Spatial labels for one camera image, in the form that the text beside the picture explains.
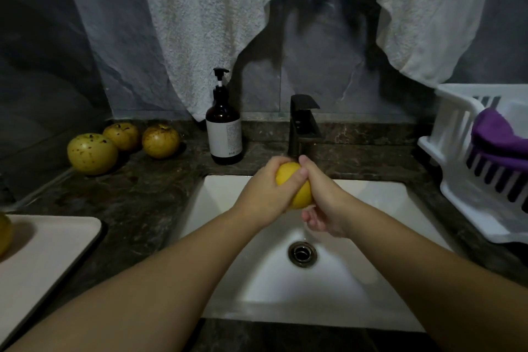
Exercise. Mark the black faucet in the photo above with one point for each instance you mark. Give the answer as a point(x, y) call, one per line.
point(302, 119)

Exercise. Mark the person's right hand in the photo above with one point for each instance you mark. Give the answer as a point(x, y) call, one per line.
point(330, 199)

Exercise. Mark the spotted yellow apple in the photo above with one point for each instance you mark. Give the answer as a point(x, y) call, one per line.
point(293, 174)
point(5, 232)

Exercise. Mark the beige plastic tray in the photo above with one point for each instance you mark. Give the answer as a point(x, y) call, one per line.
point(41, 265)

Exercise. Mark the white hanging towel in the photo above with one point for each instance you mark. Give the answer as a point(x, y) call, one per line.
point(198, 17)

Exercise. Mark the group of yellow apples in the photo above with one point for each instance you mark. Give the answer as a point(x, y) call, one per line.
point(92, 154)

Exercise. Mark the white sink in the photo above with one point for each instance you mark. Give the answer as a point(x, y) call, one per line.
point(371, 286)

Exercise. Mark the dark soap pump bottle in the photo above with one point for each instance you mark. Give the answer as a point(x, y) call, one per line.
point(224, 129)

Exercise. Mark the person's left forearm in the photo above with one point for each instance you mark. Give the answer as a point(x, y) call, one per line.
point(124, 298)

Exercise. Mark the metal sink drain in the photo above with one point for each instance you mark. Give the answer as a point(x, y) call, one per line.
point(302, 253)

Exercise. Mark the person's right forearm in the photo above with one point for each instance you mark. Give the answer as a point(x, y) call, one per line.
point(445, 281)

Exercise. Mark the purple cloth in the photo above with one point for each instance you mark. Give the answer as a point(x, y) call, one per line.
point(499, 140)

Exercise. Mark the person's left hand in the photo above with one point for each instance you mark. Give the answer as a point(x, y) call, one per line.
point(264, 195)

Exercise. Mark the white plastic basket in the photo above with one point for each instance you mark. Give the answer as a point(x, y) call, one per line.
point(448, 137)

